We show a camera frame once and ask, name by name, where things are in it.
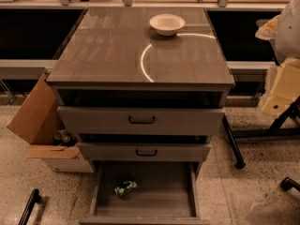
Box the brown cardboard box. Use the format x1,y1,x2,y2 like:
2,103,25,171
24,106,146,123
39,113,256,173
7,73,94,173

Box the cans in cardboard box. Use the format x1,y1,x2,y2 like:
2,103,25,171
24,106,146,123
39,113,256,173
53,129,76,146

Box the crushed green can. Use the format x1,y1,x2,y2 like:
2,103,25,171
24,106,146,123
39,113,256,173
114,180,137,198

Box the top grey drawer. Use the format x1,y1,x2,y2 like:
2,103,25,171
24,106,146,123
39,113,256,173
57,106,224,136

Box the grey drawer cabinet with counter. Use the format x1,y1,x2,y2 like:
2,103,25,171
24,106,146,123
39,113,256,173
46,6,236,173

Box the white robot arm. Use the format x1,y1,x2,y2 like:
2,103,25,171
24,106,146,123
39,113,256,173
255,0,300,117

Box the black bar lower left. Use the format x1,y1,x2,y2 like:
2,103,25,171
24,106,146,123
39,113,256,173
18,188,41,225

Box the white bowl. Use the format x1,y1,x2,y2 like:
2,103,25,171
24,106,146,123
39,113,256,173
149,14,186,37

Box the middle grey drawer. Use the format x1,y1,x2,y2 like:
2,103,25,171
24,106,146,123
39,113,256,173
78,142,211,162

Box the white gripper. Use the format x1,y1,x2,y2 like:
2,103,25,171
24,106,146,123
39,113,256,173
255,15,300,117

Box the bottom open grey drawer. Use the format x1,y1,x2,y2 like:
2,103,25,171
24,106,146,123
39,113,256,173
79,161,210,225

